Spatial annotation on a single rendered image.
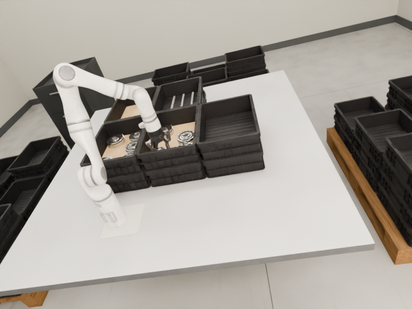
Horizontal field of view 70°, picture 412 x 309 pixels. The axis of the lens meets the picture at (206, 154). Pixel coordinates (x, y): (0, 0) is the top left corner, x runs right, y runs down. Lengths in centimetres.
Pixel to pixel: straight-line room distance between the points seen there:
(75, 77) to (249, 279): 145
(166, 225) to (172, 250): 14
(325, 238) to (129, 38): 430
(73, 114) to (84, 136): 10
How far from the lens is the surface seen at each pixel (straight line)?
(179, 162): 145
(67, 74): 130
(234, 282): 195
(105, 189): 138
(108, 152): 178
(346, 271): 197
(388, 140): 185
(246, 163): 145
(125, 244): 140
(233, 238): 124
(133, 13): 486
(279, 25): 489
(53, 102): 329
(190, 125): 172
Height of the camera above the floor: 169
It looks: 36 degrees down
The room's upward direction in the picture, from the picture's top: 17 degrees counter-clockwise
